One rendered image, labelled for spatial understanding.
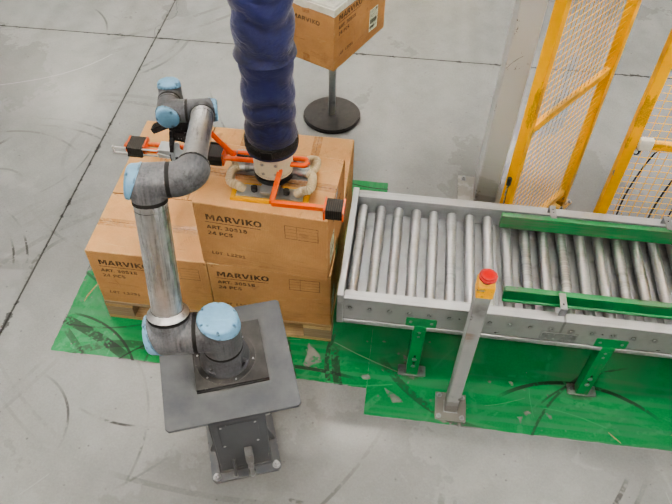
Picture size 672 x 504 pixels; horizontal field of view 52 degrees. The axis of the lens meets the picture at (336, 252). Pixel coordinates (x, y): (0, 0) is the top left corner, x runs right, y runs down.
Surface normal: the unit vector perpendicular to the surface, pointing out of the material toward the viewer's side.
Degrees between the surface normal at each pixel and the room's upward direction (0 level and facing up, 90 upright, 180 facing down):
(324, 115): 0
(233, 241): 90
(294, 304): 90
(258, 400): 0
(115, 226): 0
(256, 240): 90
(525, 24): 90
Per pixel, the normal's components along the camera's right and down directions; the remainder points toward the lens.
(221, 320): 0.11, -0.65
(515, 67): -0.12, 0.75
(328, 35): -0.54, 0.63
